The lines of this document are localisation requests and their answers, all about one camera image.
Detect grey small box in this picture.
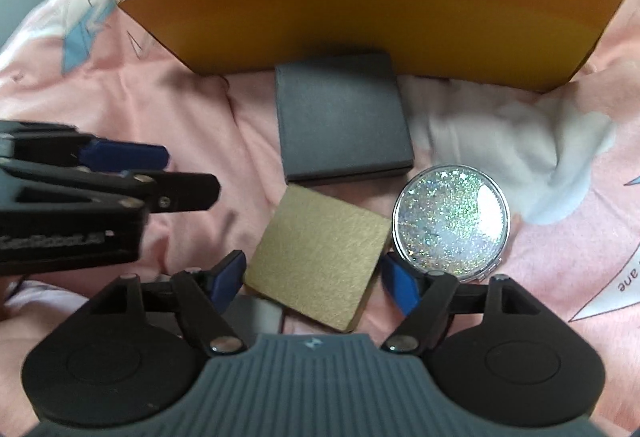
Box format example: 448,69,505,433
234,294,284,334

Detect black square box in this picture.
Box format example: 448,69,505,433
275,51,415,185

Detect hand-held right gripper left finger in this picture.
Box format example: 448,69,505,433
82,249,247,357

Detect gold square box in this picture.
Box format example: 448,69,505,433
243,184,393,333

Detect glitter compact mirror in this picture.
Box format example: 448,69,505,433
391,164,511,283

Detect orange cardboard box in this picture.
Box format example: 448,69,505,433
117,0,630,93

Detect pink printed blanket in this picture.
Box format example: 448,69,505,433
0,0,640,437

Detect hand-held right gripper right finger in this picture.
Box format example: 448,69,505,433
380,253,538,354

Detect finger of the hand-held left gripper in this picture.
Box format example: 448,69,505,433
0,120,171,171
0,158,221,220

